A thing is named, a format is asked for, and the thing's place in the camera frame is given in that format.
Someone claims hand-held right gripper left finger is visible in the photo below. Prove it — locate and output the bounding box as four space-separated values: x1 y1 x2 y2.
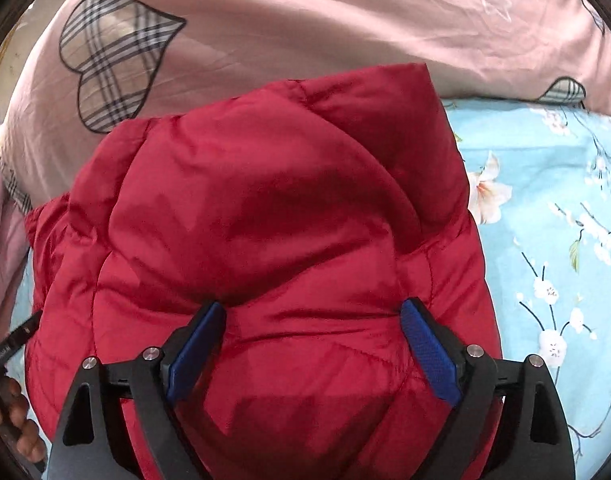
48 300 227 480

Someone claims red quilted coat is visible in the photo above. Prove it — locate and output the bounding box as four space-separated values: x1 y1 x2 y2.
24 62 504 480

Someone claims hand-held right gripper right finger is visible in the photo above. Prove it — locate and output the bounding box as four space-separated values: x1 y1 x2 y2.
399 297 576 480

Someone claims pink duvet with plaid hearts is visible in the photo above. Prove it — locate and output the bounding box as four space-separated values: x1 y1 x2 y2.
0 0 611 211

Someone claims light blue floral bedsheet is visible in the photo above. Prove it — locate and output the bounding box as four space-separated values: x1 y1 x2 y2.
15 97 611 480

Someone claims plain pink blanket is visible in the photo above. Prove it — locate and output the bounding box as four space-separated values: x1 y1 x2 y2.
0 167 35 343

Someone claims person's left hand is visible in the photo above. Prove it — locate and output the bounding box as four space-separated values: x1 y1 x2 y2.
0 377 49 464

